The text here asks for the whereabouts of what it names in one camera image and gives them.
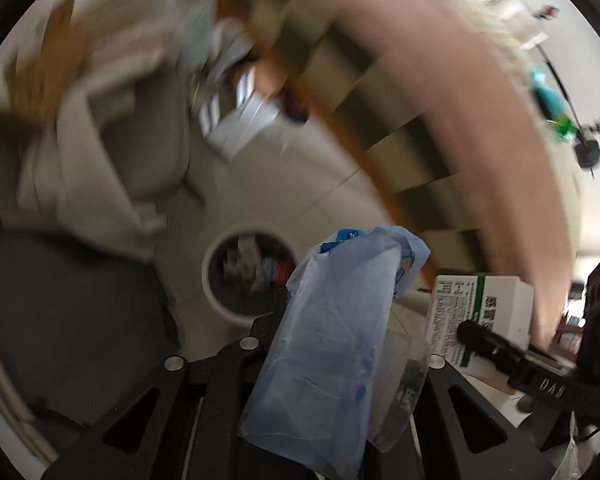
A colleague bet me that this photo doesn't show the green white medicine box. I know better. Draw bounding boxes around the green white medicine box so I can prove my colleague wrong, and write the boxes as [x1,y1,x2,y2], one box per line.
[426,275,534,372]

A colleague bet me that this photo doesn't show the blue cartoon tissue pack wrapper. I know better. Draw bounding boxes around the blue cartoon tissue pack wrapper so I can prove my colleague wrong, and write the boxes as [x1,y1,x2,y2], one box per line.
[239,226,431,479]

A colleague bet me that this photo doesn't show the white round trash bin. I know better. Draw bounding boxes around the white round trash bin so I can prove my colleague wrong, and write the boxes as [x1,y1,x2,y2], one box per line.
[200,224,298,328]

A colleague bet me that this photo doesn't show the grey folding bed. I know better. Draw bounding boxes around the grey folding bed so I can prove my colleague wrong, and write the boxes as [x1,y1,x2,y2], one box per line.
[0,219,180,453]

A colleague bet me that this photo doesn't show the white cloth sheet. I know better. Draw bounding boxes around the white cloth sheet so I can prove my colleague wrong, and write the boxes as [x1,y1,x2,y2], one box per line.
[17,86,166,262]

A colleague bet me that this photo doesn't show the white envelope paper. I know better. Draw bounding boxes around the white envelope paper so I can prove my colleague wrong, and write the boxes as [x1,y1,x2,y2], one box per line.
[196,92,280,160]

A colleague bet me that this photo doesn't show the grey upholstered chair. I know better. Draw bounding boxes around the grey upholstered chair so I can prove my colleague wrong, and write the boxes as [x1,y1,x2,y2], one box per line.
[102,64,204,204]

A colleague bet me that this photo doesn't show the teal green plastic bag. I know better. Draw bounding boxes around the teal green plastic bag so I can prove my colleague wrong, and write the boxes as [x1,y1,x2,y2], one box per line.
[529,68,577,142]

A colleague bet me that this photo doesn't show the pink cat pattern table mat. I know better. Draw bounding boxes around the pink cat pattern table mat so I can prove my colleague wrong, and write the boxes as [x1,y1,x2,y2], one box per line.
[218,0,579,348]

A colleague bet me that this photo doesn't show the brown cardboard box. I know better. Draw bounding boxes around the brown cardboard box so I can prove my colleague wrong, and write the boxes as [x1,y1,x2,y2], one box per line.
[4,0,94,125]

